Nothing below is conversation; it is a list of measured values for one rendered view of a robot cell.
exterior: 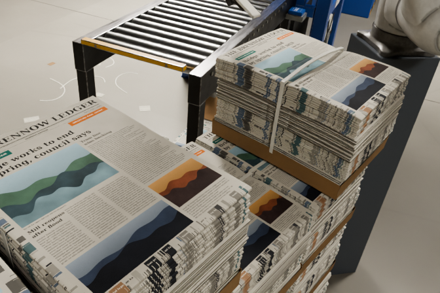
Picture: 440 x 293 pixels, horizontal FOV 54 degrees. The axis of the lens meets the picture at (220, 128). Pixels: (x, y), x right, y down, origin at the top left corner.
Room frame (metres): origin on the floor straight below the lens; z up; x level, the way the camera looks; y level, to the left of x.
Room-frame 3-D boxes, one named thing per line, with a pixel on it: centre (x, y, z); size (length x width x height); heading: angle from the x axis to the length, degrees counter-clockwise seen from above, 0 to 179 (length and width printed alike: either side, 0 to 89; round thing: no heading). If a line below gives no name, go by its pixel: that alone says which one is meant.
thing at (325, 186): (0.90, -0.30, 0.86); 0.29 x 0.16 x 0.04; 144
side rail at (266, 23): (1.98, -0.13, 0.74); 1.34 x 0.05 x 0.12; 160
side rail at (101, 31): (2.15, 0.35, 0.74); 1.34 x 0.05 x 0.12; 160
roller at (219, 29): (1.89, 0.18, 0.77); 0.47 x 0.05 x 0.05; 70
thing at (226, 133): (1.03, -0.13, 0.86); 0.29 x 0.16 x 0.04; 144
